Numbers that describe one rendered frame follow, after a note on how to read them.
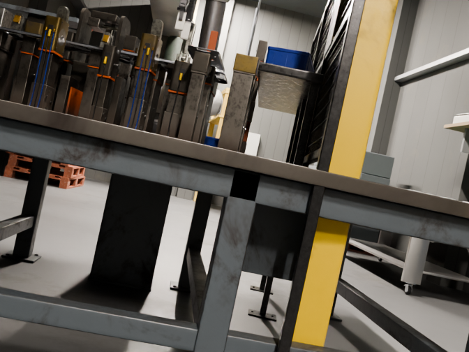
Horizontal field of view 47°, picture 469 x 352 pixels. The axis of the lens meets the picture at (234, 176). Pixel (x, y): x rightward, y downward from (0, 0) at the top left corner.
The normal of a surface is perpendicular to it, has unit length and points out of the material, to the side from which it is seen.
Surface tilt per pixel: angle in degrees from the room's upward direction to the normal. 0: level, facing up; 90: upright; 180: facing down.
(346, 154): 90
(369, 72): 90
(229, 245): 90
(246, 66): 90
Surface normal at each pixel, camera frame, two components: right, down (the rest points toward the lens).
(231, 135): -0.04, -0.01
